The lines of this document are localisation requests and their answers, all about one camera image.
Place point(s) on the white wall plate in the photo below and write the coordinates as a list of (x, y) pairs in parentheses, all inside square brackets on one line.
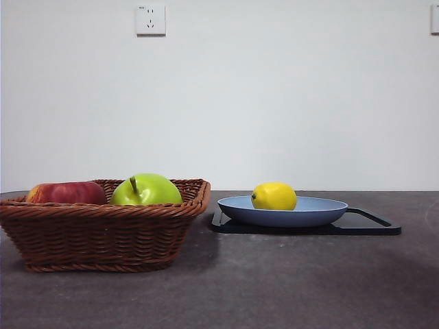
[(435, 20)]

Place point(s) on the red apple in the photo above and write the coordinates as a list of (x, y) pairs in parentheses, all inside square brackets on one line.
[(67, 193)]

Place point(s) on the white wall socket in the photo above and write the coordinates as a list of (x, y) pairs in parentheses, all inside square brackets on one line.
[(151, 20)]

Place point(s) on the blue round plate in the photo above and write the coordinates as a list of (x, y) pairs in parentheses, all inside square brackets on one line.
[(284, 217)]

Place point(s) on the black rectangular tray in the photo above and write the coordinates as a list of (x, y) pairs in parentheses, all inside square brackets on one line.
[(363, 226)]

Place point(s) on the yellow lemon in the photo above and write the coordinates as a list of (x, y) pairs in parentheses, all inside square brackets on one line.
[(274, 196)]

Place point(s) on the brown wicker basket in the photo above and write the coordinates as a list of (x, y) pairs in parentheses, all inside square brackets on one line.
[(96, 236)]

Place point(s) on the green apple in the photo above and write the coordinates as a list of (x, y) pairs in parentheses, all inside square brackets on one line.
[(156, 190)]

